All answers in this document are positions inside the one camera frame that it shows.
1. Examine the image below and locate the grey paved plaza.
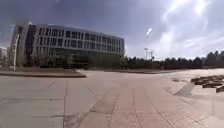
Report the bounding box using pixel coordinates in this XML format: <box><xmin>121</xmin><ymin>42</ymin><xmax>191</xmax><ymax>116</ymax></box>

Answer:
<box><xmin>0</xmin><ymin>68</ymin><xmax>224</xmax><ymax>128</ymax></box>

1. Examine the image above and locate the large white banded building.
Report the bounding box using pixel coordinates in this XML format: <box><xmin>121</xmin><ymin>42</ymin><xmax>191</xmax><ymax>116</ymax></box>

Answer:
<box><xmin>8</xmin><ymin>21</ymin><xmax>126</xmax><ymax>70</ymax></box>

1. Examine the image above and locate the row of dark trees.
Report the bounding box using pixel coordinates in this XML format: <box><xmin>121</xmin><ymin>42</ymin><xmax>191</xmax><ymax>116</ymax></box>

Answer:
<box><xmin>19</xmin><ymin>49</ymin><xmax>224</xmax><ymax>71</ymax></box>

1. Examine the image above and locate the raised grass bed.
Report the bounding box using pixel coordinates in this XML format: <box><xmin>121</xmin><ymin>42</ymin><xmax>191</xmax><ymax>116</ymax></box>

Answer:
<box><xmin>0</xmin><ymin>67</ymin><xmax>88</xmax><ymax>79</ymax></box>

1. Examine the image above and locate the pile of dark paving slabs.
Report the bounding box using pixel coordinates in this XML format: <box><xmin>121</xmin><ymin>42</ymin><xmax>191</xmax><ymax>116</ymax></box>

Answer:
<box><xmin>190</xmin><ymin>74</ymin><xmax>224</xmax><ymax>94</ymax></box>

